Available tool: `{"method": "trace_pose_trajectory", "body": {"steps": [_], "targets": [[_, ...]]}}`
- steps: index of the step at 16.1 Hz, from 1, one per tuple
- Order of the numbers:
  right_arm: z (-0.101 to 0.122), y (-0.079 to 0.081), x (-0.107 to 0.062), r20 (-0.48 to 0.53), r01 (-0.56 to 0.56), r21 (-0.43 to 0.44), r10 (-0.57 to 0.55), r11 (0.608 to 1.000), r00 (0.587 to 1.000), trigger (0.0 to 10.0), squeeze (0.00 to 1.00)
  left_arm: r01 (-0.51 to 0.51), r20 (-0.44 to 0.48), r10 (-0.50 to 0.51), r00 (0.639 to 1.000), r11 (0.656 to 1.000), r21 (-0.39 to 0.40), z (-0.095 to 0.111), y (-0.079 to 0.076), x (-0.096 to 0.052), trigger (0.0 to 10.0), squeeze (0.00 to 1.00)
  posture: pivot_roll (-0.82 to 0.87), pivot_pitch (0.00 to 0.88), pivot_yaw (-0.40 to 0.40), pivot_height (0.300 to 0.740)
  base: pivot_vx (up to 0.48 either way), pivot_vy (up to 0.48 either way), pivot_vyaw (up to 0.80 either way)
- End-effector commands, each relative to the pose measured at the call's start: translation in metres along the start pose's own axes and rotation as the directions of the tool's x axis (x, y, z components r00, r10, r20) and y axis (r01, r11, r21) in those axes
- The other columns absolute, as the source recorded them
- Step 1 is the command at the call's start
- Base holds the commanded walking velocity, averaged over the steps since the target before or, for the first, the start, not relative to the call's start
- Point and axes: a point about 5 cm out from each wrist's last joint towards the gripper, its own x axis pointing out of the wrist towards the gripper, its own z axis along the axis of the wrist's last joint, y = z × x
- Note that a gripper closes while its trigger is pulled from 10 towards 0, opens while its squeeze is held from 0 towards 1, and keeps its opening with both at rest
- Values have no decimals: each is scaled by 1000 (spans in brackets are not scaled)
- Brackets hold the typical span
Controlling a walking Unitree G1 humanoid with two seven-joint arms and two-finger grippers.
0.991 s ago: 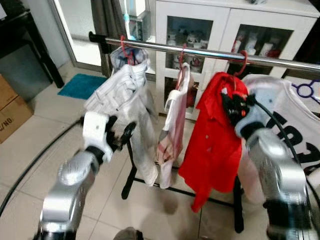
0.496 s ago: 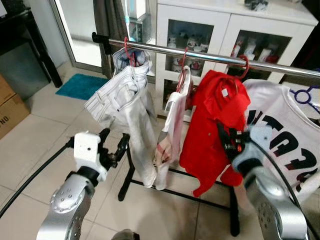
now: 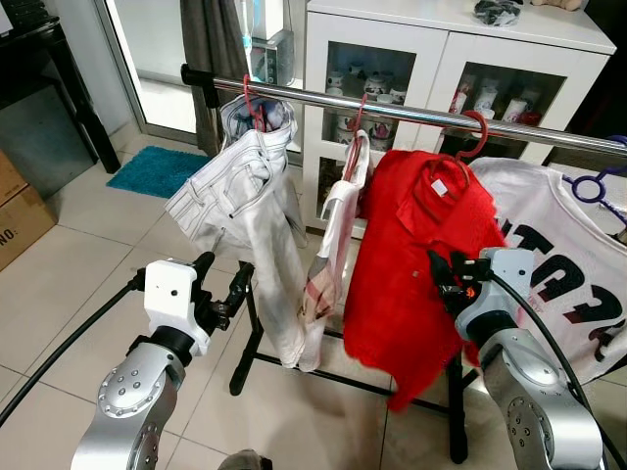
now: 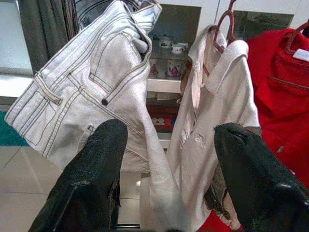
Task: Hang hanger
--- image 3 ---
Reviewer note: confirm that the dark grey curtain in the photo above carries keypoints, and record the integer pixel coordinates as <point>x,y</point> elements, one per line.
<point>211,39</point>

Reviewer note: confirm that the small white garment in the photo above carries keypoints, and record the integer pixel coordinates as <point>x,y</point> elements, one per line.
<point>333,235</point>

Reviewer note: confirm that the black bundled object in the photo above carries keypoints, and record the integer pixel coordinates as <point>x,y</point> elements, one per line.
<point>498,12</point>

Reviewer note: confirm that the steel clothes rack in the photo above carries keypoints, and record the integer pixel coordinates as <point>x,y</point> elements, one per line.
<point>411,116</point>

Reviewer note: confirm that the purple clothes hanger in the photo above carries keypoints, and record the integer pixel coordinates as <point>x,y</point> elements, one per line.
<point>588,191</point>

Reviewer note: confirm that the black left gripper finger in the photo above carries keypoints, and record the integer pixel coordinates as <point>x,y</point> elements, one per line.
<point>241,286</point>
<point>203,272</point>

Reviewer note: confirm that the red clothes hanger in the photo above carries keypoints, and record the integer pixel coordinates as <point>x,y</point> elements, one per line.
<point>482,132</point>
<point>247,98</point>

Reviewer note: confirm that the red polo shirt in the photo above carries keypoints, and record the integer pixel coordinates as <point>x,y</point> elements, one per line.
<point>402,274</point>

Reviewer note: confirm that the white glass door cabinet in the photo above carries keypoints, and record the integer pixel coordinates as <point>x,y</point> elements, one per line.
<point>441,44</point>

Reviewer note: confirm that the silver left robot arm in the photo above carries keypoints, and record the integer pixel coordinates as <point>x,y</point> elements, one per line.
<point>132,392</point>

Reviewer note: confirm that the plain brown cardboard box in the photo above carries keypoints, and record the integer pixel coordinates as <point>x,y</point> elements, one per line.
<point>10,176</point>

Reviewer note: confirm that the printed brown cardboard box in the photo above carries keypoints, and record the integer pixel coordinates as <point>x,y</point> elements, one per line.
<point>24,230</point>

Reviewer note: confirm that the thin pink clothes hanger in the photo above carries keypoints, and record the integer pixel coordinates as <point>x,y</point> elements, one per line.
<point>357,137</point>

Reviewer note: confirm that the black desk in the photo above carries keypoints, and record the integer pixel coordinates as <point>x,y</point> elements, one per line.
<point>39,59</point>

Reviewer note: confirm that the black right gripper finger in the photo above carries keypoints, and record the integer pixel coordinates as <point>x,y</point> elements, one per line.
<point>440,270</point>
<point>459,263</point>

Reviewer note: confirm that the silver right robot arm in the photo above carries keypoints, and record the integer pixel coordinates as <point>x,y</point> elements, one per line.
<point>529,392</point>

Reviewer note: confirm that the teal floor mat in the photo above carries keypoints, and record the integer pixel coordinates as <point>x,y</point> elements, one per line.
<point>157,171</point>

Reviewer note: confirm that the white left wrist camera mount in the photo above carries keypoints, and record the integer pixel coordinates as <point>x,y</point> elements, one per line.
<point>171,289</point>

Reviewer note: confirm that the white jeans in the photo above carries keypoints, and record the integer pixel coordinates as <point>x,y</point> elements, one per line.
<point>235,186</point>

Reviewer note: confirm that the white jersey black letters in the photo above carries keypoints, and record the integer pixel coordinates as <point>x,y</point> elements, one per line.
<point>568,225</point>

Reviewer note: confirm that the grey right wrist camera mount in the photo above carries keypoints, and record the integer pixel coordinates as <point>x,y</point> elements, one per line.
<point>505,274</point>

